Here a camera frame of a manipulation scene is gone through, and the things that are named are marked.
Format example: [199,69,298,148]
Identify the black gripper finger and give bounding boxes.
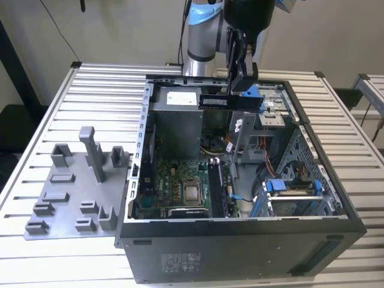
[226,26,244,97]
[239,35,259,92]

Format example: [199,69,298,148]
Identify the black RAM stick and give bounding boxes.
[199,93,265,112]

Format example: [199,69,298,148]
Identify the blue drive latch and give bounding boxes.
[243,86,265,115]

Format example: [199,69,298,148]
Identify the silver drive cage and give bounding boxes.
[229,85,296,163]

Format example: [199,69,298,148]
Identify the grey power supply unit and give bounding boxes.
[148,86,205,160]

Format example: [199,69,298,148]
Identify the black box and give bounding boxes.
[333,88,364,112]

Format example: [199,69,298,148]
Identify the hard disk in blue carrier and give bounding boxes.
[251,178,325,217]

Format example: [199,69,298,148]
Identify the grey metal side table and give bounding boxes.
[349,73,384,121]

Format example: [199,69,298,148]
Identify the silver CPU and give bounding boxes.
[183,184,202,205]

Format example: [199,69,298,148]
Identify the green motherboard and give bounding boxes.
[131,160,241,218]

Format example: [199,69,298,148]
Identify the black graphics card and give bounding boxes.
[166,208,211,219]

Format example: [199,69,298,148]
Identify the black open PC case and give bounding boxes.
[115,73,368,284]

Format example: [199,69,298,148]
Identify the grey parts rack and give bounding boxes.
[22,125,134,241]

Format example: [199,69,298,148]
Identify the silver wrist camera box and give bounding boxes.
[277,0,298,13]

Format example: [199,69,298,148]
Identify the thin black hanging cable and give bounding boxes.
[178,0,193,65]

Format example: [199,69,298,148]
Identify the orange red wire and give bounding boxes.
[262,136,278,178]

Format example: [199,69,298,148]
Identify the thin black wall cable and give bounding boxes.
[44,0,78,63]

